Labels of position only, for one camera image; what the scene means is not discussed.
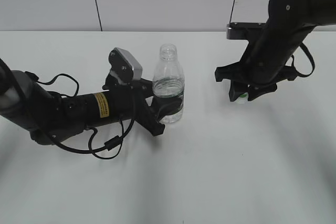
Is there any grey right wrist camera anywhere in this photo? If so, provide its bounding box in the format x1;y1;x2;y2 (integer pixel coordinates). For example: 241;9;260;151
226;22;265;41

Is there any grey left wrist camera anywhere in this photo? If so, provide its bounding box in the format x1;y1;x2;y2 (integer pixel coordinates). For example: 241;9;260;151
109;47;143;84

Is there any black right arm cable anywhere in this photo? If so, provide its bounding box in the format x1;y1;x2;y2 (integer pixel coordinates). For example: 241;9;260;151
288;42;315;77

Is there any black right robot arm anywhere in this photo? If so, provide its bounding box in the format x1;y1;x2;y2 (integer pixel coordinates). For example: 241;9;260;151
215;0;335;102

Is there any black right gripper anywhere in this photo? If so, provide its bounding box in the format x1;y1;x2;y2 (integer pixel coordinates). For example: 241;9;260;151
215;62;297;102

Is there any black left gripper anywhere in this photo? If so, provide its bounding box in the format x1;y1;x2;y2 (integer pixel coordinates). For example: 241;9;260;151
103;75;183;136

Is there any white green-leaf bottle cap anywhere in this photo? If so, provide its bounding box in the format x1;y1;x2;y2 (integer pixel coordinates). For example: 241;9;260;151
236;93;248;104

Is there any clear Cestbon water bottle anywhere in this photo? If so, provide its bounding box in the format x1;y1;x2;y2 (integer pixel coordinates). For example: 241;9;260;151
152;43;185;124

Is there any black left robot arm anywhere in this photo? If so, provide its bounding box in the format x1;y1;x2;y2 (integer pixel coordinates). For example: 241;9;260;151
1;56;183;145

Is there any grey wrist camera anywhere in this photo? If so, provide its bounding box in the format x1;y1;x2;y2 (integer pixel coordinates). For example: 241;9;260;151
109;47;143;84
226;22;265;41

